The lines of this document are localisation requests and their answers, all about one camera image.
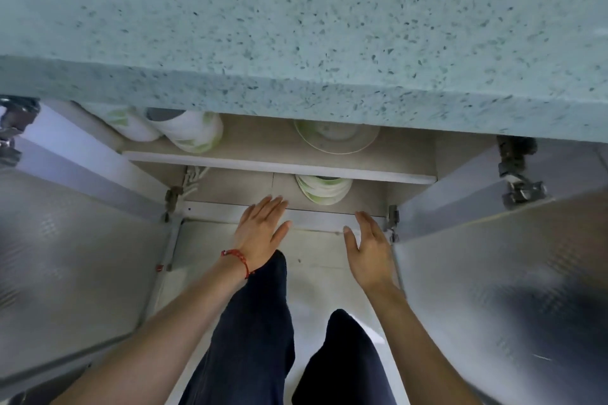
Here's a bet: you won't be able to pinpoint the person's right hand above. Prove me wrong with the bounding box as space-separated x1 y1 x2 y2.
342 210 401 292

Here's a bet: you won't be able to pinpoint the person's left hand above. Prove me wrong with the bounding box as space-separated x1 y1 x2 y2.
223 195 292 273

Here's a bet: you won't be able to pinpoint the person's right forearm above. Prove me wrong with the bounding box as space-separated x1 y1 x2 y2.
363 278 484 405

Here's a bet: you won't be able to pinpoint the person's left forearm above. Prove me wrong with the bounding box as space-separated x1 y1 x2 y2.
50 252 253 405

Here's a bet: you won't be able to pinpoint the white-edged cabinet shelf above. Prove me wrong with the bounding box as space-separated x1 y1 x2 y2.
122 150 438 185

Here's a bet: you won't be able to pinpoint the small metal cabinet hinge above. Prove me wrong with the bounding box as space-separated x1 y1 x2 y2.
163 185 185 223
385 204 401 244

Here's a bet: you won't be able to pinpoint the stack of white green-rimmed plates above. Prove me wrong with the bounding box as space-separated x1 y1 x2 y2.
295 174 353 206

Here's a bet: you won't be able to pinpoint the beige kitchen base cabinet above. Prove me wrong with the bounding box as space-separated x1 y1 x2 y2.
121 111 439 234

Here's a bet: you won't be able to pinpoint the white plate green rim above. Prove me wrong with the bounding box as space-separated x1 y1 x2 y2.
293 118 381 155

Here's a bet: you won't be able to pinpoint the white bowl green leaf print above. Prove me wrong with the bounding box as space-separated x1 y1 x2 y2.
146 108 224 154
94 105 163 142

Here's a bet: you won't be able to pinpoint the person's left leg dark trousers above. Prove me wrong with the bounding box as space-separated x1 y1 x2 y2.
178 250 296 405

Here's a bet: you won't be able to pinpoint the person's leg dark trousers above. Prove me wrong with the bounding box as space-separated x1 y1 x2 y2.
291 308 398 405
178 250 296 405

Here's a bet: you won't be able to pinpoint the person's right leg dark trousers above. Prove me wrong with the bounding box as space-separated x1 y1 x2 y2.
291 308 398 405

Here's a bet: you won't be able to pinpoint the frosted glass cabinet door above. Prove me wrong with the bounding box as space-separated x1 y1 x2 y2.
391 140 608 405
0 103 185 402

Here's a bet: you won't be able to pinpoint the metal cabinet door hinge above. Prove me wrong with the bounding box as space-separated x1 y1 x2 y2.
496 135 548 211
0 96 42 168

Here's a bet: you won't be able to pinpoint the red string bracelet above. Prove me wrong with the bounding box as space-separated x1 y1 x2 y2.
220 249 251 280

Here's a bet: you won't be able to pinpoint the white wire rack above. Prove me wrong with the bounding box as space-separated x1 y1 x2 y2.
182 165 211 197

